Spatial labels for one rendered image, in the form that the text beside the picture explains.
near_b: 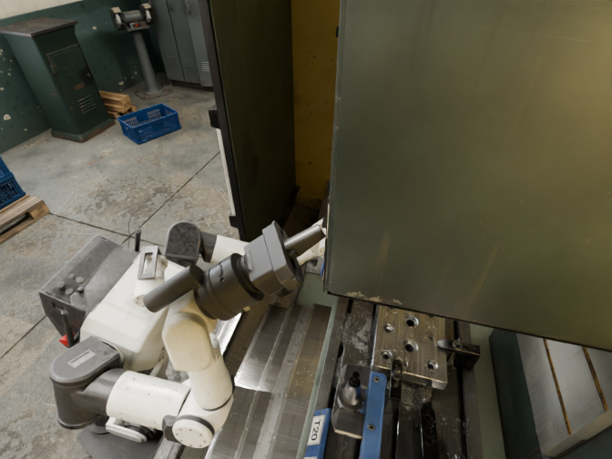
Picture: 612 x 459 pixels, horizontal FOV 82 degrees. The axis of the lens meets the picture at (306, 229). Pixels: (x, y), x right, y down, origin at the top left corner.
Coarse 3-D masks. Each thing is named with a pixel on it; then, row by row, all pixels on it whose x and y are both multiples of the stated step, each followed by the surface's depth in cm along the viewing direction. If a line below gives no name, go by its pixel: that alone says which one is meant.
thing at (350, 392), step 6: (348, 384) 76; (360, 384) 76; (348, 390) 77; (354, 390) 76; (360, 390) 77; (342, 396) 80; (348, 396) 78; (354, 396) 77; (360, 396) 79; (348, 402) 79; (354, 402) 78
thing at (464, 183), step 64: (384, 0) 30; (448, 0) 29; (512, 0) 28; (576, 0) 27; (384, 64) 34; (448, 64) 32; (512, 64) 31; (576, 64) 30; (384, 128) 38; (448, 128) 36; (512, 128) 35; (576, 128) 33; (384, 192) 43; (448, 192) 41; (512, 192) 39; (576, 192) 37; (384, 256) 50; (448, 256) 47; (512, 256) 45; (576, 256) 42; (512, 320) 52; (576, 320) 49
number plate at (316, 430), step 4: (316, 416) 105; (320, 416) 104; (324, 416) 103; (312, 420) 105; (316, 420) 104; (320, 420) 103; (312, 424) 104; (316, 424) 103; (320, 424) 102; (312, 428) 103; (316, 428) 102; (320, 428) 101; (312, 432) 102; (316, 432) 101; (320, 432) 100; (312, 436) 101; (316, 436) 100; (320, 436) 99; (308, 440) 101; (312, 440) 100; (316, 440) 99; (320, 440) 98; (308, 444) 100
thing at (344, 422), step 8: (336, 416) 78; (344, 416) 78; (352, 416) 78; (360, 416) 78; (336, 424) 77; (344, 424) 77; (352, 424) 77; (360, 424) 77; (336, 432) 76; (344, 432) 76; (352, 432) 76; (360, 432) 76
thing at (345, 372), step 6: (348, 366) 87; (354, 366) 87; (360, 366) 87; (342, 372) 86; (348, 372) 86; (360, 372) 86; (366, 372) 86; (342, 378) 85; (348, 378) 85; (360, 378) 85; (366, 378) 85; (366, 384) 84
